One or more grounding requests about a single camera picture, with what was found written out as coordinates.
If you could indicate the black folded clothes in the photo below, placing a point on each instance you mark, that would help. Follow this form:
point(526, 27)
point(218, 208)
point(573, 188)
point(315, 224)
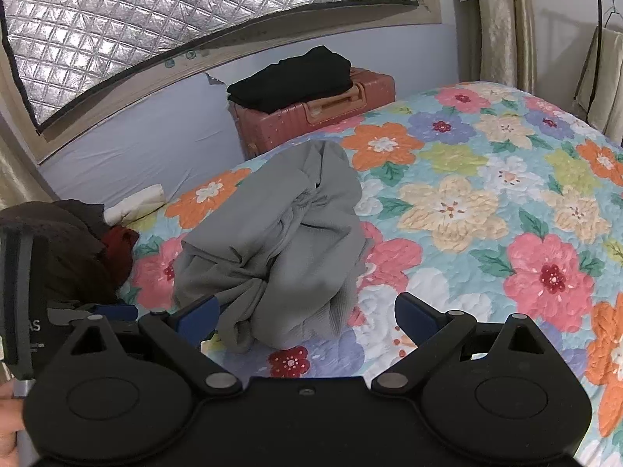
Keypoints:
point(292, 80)

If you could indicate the floral quilt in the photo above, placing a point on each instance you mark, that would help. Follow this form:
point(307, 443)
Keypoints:
point(486, 204)

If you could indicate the silver quilted window cover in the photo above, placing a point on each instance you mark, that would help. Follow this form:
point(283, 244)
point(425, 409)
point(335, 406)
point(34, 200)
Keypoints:
point(146, 9)

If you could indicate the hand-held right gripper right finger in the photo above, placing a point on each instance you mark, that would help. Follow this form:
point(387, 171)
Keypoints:
point(413, 314)

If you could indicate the beige curtain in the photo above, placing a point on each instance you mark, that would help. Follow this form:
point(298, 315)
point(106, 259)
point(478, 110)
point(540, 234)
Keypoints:
point(501, 19)

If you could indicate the person's left hand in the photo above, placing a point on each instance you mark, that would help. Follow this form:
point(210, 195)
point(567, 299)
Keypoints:
point(9, 418)

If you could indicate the dark brown cloth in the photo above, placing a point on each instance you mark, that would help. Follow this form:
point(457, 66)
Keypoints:
point(73, 253)

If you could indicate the cream cloth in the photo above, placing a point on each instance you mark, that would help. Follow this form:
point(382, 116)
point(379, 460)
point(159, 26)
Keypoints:
point(136, 204)

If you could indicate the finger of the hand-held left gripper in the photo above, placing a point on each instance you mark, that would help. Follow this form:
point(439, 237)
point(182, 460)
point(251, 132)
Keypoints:
point(117, 311)

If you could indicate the pink suitcase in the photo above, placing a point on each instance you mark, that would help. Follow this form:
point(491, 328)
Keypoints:
point(292, 126)

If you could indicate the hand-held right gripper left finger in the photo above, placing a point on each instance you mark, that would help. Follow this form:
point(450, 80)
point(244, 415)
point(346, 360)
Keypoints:
point(202, 312)

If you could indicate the grey shirt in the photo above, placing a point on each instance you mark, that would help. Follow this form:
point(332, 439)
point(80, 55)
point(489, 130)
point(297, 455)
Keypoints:
point(272, 253)

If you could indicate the beige window frame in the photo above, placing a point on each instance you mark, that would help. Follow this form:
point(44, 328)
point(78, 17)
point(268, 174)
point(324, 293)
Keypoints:
point(292, 29)

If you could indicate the red cloth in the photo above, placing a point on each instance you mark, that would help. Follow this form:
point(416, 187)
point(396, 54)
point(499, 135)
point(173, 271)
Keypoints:
point(119, 248)

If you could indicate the pale hanging dress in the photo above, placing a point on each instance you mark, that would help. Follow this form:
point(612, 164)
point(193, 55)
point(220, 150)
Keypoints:
point(603, 82)

